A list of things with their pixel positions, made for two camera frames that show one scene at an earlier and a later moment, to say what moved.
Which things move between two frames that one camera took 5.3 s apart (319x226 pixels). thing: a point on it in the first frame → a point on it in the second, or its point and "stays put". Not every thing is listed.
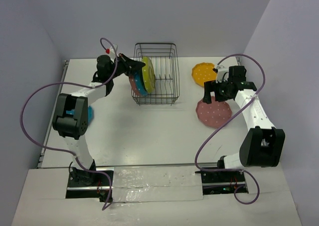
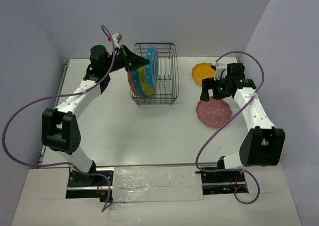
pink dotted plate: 131,77 stays put
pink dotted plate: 216,114 stays put
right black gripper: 211,86 stays put
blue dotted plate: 90,116 → 152,68
